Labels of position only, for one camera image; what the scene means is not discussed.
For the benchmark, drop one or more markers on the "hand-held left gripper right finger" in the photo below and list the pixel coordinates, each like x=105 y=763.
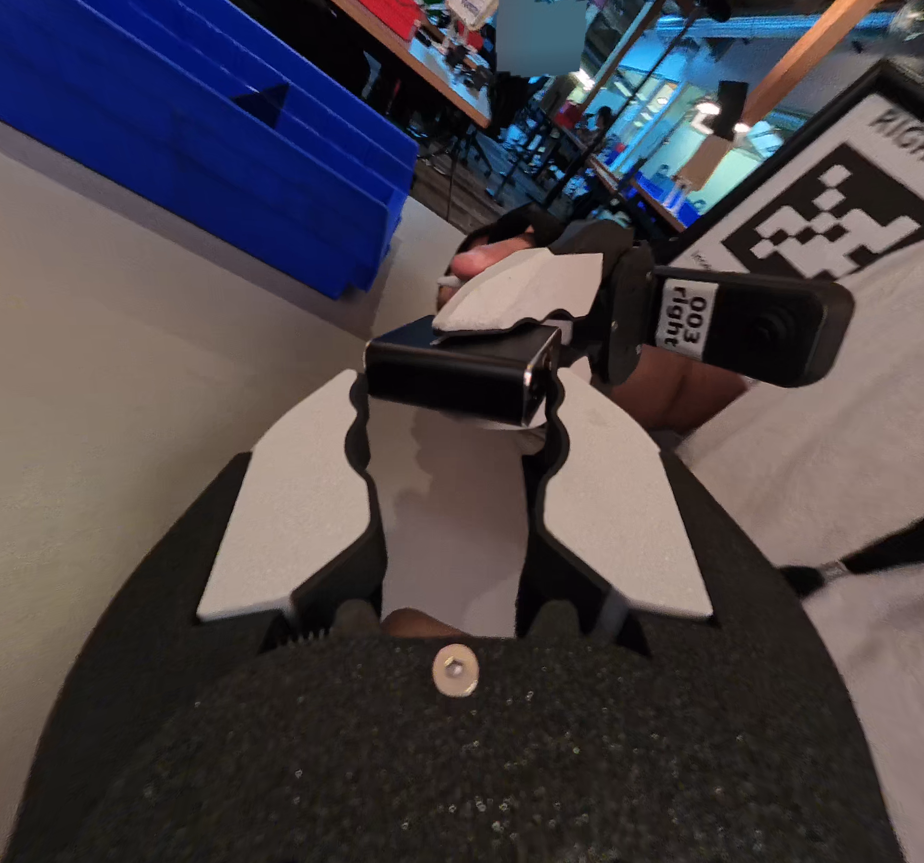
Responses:
x=621 y=516

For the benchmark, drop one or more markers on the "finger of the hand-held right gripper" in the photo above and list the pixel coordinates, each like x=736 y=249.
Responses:
x=520 y=292
x=523 y=437

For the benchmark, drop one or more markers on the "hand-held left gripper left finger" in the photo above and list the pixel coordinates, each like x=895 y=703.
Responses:
x=289 y=516

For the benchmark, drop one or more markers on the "black ethernet adapter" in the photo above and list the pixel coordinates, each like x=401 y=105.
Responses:
x=447 y=372

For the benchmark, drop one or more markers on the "blue plastic bin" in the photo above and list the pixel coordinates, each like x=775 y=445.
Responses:
x=180 y=119

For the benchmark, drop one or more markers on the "person's right forearm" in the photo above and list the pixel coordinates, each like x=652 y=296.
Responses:
x=678 y=390

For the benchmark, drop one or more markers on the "person's right hand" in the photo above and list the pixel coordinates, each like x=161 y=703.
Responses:
x=487 y=256

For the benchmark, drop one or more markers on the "black framed white sign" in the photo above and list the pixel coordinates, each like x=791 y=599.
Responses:
x=808 y=213

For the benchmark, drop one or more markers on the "wooden work table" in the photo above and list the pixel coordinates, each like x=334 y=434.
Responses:
x=433 y=69

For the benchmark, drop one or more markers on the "black bin divider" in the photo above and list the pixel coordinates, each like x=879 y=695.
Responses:
x=263 y=105

